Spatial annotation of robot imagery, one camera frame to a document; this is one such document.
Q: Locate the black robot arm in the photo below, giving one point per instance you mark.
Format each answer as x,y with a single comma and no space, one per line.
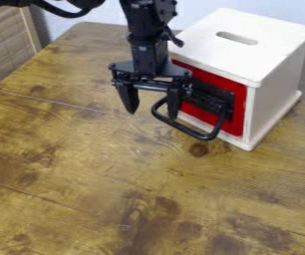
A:
141,13

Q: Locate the wooden panel at left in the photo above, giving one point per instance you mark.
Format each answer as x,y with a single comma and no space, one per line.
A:
18,39

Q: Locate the white wooden box cabinet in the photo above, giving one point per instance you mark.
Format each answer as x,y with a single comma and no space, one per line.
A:
251,56

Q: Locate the red wooden drawer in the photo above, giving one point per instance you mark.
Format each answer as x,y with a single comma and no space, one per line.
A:
234,127

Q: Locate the black metal drawer handle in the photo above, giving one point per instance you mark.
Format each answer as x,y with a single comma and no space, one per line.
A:
208,104

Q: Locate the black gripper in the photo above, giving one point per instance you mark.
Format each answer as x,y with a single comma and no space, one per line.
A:
149,71

